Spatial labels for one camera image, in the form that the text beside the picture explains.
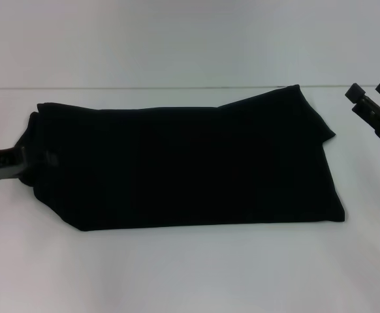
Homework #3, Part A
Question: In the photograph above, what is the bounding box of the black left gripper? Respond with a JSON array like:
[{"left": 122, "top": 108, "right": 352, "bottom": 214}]
[{"left": 0, "top": 145, "right": 59, "bottom": 185}]

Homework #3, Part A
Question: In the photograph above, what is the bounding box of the black T-shirt with FREE print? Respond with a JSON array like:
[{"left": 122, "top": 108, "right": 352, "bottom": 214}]
[{"left": 12, "top": 83, "right": 347, "bottom": 233}]

